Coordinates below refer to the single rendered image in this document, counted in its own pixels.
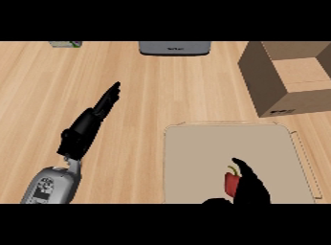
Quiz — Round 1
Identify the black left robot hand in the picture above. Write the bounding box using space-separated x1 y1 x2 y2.
55 80 123 162

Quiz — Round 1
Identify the grey appliance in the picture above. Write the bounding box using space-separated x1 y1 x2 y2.
138 41 213 57

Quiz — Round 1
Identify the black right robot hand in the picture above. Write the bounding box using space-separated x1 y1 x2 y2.
201 157 273 205

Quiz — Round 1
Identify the brown cardboard box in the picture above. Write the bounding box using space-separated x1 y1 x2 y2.
237 41 331 119

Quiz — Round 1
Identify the beige tray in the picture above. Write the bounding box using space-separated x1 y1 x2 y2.
161 121 324 205

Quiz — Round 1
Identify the red bell pepper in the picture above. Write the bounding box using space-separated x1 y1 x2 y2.
223 165 244 198

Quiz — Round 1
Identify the green and white box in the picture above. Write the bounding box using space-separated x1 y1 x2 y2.
49 41 83 49

